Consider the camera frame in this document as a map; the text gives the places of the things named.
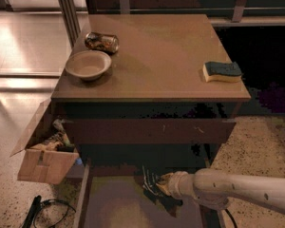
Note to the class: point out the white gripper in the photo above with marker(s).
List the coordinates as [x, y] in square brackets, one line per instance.
[175, 183]

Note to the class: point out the blue chip bag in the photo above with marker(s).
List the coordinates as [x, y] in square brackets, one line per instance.
[152, 190]

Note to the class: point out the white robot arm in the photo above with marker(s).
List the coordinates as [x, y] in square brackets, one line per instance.
[213, 188]

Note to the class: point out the open middle drawer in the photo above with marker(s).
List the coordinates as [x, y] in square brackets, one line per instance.
[113, 198]

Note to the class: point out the brown wooden drawer cabinet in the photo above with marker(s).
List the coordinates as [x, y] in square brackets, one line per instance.
[155, 74]

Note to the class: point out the top drawer front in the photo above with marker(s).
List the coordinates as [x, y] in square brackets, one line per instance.
[149, 131]

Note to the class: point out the cardboard box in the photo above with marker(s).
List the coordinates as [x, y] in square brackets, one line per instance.
[48, 153]

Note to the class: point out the trash inside cardboard box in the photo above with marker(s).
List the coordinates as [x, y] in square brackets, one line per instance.
[57, 142]

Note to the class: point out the blue and yellow sponge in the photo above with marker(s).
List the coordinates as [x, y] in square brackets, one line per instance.
[222, 72]

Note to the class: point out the black stick on floor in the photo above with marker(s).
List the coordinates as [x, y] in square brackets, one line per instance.
[35, 206]

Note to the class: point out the beige ceramic bowl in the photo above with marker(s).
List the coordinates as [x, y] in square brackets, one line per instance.
[88, 65]

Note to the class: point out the crushed metal can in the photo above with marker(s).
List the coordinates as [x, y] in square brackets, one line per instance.
[102, 42]

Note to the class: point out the metal window frame post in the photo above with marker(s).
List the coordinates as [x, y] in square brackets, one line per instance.
[68, 10]

